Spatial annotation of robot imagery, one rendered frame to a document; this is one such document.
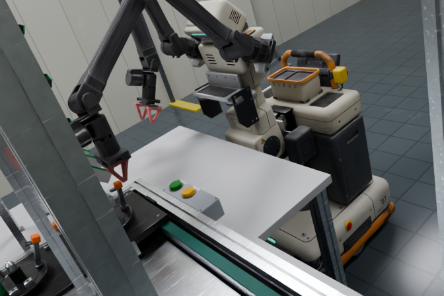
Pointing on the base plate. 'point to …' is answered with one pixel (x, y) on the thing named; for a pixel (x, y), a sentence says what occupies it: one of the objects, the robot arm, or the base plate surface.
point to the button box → (199, 201)
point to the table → (232, 178)
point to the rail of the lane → (235, 246)
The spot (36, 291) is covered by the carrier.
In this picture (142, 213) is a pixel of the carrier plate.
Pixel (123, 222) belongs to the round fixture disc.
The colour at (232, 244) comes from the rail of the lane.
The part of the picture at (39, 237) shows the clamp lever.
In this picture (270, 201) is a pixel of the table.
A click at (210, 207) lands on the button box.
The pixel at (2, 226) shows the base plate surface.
